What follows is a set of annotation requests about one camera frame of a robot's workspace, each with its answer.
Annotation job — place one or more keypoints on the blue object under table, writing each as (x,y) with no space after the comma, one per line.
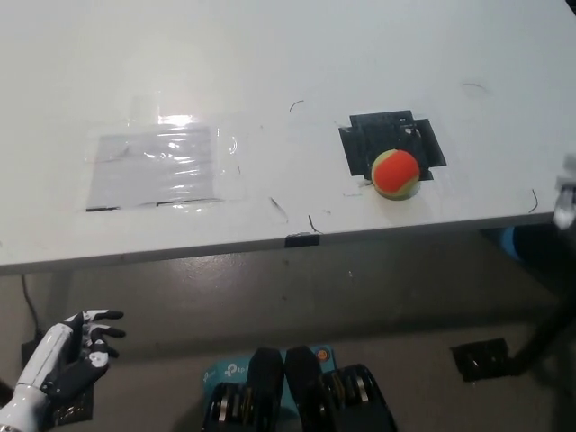
(510,243)

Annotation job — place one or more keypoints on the white and black right hand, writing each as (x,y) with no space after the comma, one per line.
(566,193)

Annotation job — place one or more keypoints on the orange and yellow tennis ball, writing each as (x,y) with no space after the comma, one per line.
(396,173)

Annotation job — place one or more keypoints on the white and black left hand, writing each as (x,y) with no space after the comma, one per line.
(54,355)

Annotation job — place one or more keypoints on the clear plastic film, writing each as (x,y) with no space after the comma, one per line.
(231,180)

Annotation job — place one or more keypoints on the small black tape strip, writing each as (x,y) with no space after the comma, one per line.
(302,240)

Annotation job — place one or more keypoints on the teal tp-link box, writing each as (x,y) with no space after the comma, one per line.
(225,371)

